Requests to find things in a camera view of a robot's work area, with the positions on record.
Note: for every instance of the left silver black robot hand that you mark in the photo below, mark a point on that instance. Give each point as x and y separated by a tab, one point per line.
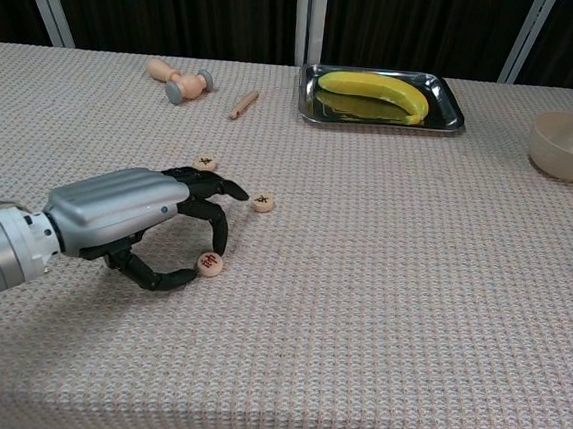
116	204

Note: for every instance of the black-lettered wooden chess piece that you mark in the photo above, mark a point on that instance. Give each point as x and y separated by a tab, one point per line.
206	161
263	202

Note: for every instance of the red-lettered wooden chess piece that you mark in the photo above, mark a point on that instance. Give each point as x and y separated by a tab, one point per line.
210	265

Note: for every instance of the wooden toy hammer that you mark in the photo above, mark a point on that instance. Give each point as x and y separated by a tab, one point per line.
189	86

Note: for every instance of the short wooden stick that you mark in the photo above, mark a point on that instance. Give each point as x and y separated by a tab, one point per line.
243	105

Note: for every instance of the beige woven tablecloth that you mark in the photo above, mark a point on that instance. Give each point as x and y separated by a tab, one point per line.
361	281

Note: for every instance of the yellow banana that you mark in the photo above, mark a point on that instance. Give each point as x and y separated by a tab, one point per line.
373	87

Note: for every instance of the rectangular metal tray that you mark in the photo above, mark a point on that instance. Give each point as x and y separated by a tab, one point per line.
443	110

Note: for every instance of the beige plastic bowl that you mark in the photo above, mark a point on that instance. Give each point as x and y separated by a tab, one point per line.
568	149

